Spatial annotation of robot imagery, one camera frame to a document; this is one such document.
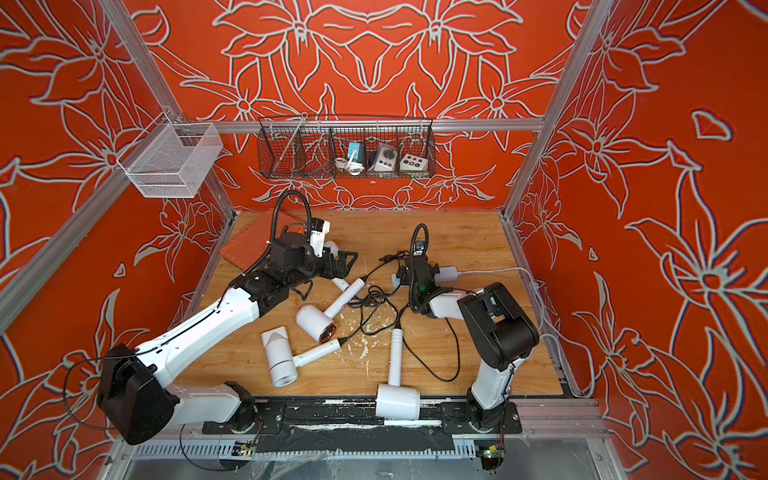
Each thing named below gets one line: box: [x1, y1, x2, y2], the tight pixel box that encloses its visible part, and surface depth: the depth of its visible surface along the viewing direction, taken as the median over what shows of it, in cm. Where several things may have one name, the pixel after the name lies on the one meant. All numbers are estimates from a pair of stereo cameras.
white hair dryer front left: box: [261, 326, 341, 388], surface depth 81 cm
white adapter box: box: [373, 143, 397, 172], surface depth 93 cm
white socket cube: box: [399, 153, 428, 171], surface depth 96 cm
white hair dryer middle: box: [296, 278, 366, 344], surface depth 87 cm
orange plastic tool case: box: [220, 212, 274, 271], surface depth 105 cm
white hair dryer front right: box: [375, 328, 420, 420], surface depth 75 cm
